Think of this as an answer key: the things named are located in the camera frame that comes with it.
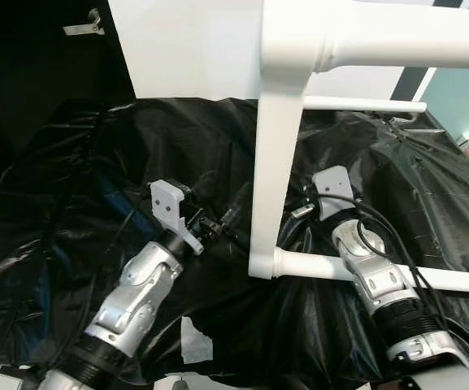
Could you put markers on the white plastic table top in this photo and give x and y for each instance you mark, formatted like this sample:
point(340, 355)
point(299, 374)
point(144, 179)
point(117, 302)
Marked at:
point(267, 162)

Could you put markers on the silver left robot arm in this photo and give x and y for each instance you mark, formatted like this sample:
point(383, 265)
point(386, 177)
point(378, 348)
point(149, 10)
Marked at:
point(136, 292)

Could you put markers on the black plastic table cover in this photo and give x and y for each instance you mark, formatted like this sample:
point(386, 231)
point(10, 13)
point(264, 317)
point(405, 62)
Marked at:
point(96, 162)

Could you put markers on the teal glass panel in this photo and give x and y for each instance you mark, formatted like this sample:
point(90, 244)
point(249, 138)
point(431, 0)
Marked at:
point(466, 93)

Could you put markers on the black door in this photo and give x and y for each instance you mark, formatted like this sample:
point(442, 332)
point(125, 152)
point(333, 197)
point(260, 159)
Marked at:
point(31, 81)

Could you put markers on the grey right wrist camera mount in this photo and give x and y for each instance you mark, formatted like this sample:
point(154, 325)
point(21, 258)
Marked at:
point(334, 191)

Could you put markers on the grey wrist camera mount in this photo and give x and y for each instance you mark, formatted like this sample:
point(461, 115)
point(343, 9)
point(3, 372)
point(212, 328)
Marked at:
point(171, 207)
point(334, 191)

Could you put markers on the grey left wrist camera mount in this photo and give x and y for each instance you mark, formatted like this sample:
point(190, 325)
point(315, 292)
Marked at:
point(171, 207)

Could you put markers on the black wall pillar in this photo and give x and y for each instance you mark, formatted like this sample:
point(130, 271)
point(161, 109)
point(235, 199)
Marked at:
point(413, 83)

